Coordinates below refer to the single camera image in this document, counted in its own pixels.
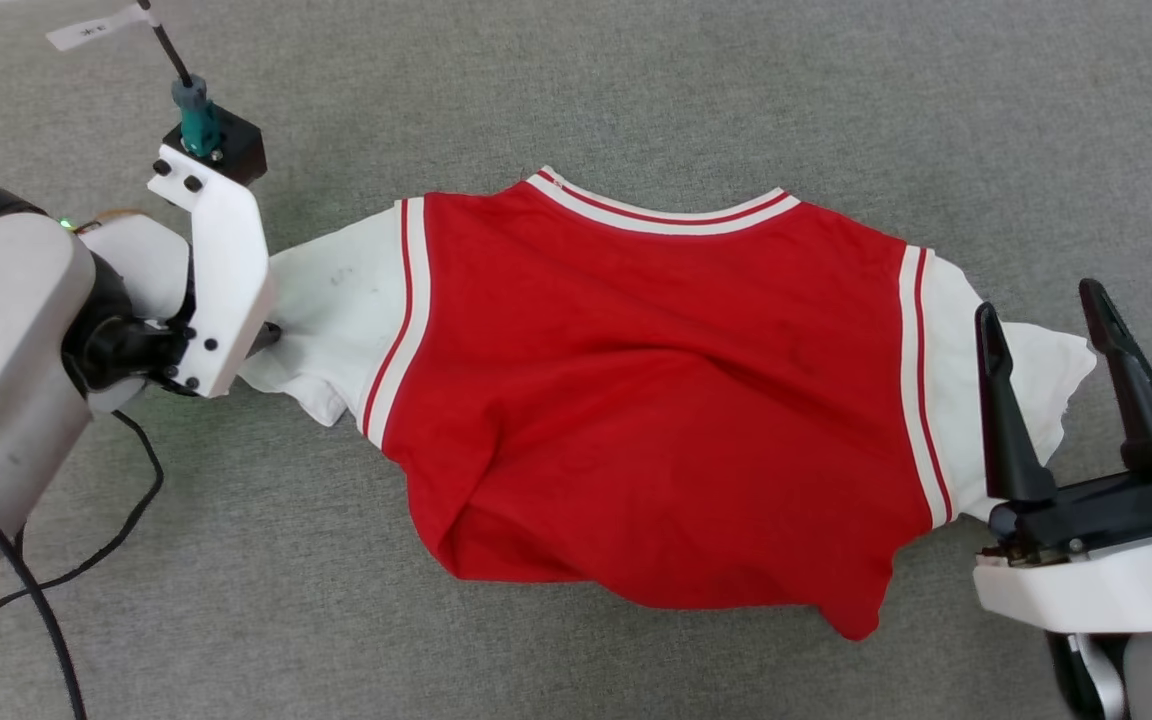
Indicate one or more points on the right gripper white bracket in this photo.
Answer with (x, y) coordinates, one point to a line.
(1086, 570)

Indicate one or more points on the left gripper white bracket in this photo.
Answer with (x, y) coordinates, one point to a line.
(226, 290)

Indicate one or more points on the red and white basketball jersey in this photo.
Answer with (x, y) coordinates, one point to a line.
(656, 400)

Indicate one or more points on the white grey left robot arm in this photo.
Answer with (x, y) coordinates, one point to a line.
(6, 330)

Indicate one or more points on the grey fabric sofa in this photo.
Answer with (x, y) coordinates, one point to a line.
(576, 90)

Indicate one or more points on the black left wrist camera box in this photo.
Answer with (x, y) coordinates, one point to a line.
(236, 150)

